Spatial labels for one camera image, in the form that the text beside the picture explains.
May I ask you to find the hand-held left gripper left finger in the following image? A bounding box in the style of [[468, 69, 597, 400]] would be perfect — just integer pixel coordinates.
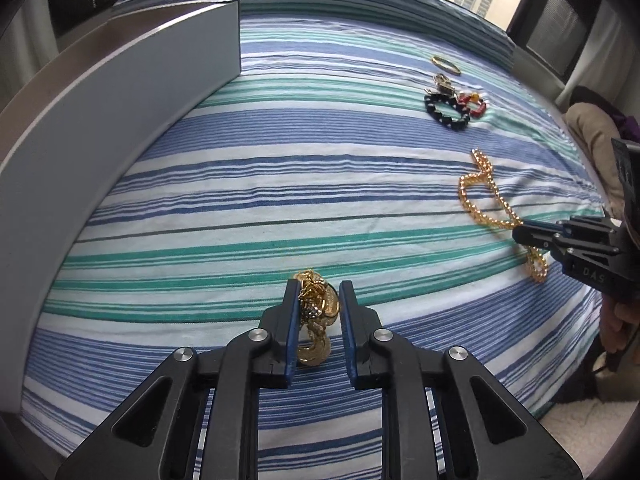
[[55, 279, 303, 480]]

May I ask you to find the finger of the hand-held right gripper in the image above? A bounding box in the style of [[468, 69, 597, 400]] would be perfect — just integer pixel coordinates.
[[511, 224, 623, 267], [521, 216, 621, 235]]

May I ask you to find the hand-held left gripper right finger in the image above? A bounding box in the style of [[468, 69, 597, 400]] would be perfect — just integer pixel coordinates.
[[339, 280, 583, 480]]

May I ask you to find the ornate gold bracelet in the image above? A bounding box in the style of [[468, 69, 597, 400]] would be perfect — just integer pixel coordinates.
[[292, 269, 343, 367]]

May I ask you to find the gold bead necklace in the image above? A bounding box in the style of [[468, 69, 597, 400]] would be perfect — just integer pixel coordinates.
[[457, 148, 550, 286]]

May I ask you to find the long grey cardboard box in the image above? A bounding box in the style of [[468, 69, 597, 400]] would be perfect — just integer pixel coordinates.
[[0, 0, 242, 416]]

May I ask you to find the person's right hand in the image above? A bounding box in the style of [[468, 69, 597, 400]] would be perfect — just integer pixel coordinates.
[[597, 292, 640, 361]]

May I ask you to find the blue green striped bedsheet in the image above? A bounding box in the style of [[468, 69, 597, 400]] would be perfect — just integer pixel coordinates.
[[20, 0, 608, 480]]

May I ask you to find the white fluffy rug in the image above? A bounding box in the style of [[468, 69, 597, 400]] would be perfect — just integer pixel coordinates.
[[540, 400, 632, 480]]

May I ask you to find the thin green gold bangle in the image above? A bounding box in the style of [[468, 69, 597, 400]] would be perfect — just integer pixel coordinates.
[[432, 55, 462, 77]]

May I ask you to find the grey window blind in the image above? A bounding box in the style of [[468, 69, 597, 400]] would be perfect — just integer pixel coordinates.
[[525, 0, 588, 68]]

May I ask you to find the white curtain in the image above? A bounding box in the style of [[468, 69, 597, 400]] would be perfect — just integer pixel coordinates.
[[0, 7, 63, 106]]

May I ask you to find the red bead bracelet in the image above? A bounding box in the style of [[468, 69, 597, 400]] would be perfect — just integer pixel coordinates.
[[457, 91, 488, 118]]

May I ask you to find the black bead bracelet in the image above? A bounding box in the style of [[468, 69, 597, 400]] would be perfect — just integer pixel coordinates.
[[424, 91, 472, 128]]

